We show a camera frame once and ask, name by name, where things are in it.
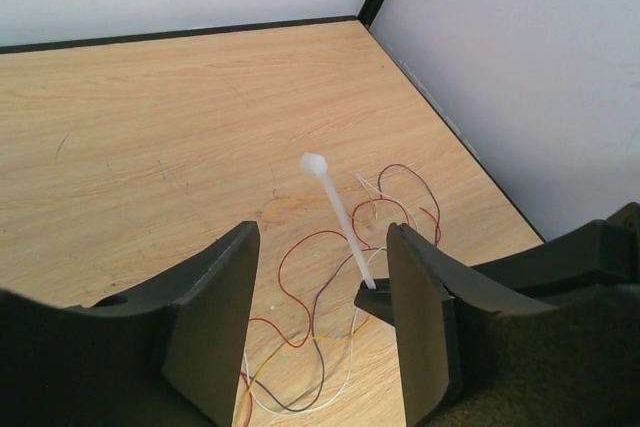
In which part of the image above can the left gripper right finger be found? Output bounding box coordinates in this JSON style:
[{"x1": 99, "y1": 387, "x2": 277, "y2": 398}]
[{"x1": 387, "y1": 203, "x2": 639, "y2": 426}]

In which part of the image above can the dark purple wire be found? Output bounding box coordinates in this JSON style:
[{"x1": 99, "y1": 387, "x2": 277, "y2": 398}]
[{"x1": 249, "y1": 163, "x2": 441, "y2": 411}]

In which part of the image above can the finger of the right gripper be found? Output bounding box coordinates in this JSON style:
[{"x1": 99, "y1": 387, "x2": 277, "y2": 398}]
[{"x1": 354, "y1": 278, "x2": 395, "y2": 327}]

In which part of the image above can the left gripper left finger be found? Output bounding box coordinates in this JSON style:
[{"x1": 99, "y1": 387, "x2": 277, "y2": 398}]
[{"x1": 1, "y1": 221, "x2": 260, "y2": 426}]

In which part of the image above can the white zip tie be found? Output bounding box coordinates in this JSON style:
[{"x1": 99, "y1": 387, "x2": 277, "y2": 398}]
[{"x1": 299, "y1": 152, "x2": 376, "y2": 289}]

